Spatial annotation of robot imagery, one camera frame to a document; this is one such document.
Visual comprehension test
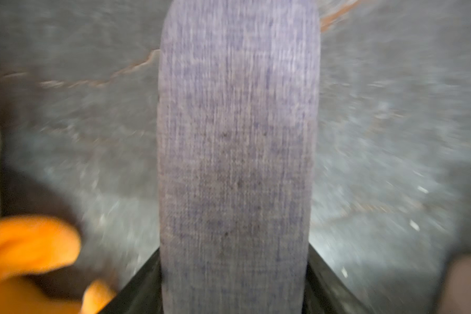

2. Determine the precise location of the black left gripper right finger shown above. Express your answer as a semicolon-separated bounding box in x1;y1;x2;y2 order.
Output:
302;245;371;314

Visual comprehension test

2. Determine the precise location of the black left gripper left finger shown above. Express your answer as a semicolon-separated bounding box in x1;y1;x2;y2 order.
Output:
98;249;162;314

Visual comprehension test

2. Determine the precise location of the purple case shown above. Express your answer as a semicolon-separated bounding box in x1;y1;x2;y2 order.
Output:
157;1;321;313

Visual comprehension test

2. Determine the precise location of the orange plush toy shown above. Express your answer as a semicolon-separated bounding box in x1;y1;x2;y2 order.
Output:
0;215;116;314

